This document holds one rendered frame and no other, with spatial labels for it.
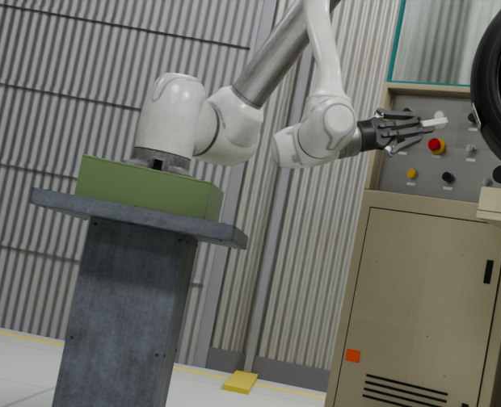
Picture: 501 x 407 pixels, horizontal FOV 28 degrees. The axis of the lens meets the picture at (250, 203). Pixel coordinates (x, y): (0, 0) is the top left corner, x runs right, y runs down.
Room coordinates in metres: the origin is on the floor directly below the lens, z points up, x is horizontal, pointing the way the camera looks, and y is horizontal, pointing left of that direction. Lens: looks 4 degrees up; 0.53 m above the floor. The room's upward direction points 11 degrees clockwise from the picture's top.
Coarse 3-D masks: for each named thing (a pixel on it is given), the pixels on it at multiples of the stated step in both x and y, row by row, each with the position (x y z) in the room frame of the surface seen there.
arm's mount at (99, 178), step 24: (96, 168) 2.42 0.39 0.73; (120, 168) 2.42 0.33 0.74; (144, 168) 2.41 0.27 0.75; (96, 192) 2.42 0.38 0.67; (120, 192) 2.41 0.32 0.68; (144, 192) 2.41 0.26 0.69; (168, 192) 2.41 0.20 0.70; (192, 192) 2.40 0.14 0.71; (216, 192) 2.53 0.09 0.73; (192, 216) 2.40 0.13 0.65; (216, 216) 2.64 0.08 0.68
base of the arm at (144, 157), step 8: (136, 152) 2.55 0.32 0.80; (144, 152) 2.53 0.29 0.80; (152, 152) 2.52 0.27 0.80; (160, 152) 2.52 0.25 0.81; (128, 160) 2.51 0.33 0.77; (136, 160) 2.52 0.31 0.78; (144, 160) 2.53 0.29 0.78; (152, 160) 2.51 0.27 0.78; (160, 160) 2.51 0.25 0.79; (168, 160) 2.52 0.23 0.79; (176, 160) 2.53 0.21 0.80; (184, 160) 2.55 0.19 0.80; (152, 168) 2.49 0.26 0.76; (160, 168) 2.51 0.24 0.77; (168, 168) 2.52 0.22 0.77; (176, 168) 2.53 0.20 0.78; (184, 168) 2.56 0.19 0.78
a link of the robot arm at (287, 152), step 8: (288, 128) 2.30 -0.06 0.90; (296, 128) 2.28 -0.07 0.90; (272, 136) 2.32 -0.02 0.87; (280, 136) 2.29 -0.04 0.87; (288, 136) 2.28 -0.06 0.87; (296, 136) 2.27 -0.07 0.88; (272, 144) 2.31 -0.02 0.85; (280, 144) 2.28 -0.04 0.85; (288, 144) 2.28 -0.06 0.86; (296, 144) 2.27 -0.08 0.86; (272, 152) 2.32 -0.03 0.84; (280, 152) 2.29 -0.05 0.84; (288, 152) 2.28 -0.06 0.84; (296, 152) 2.28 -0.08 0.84; (304, 152) 2.26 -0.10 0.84; (280, 160) 2.30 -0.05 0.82; (288, 160) 2.29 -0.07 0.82; (296, 160) 2.29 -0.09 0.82; (304, 160) 2.28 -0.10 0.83; (312, 160) 2.28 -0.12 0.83; (320, 160) 2.28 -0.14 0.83; (328, 160) 2.31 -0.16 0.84; (296, 168) 2.33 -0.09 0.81
